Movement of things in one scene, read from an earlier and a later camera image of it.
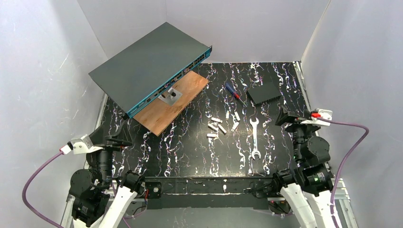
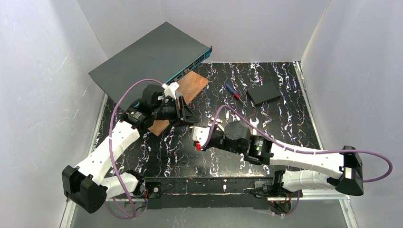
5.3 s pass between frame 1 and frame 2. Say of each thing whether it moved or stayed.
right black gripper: moved
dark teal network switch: stayed
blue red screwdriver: stayed
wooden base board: stayed
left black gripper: moved
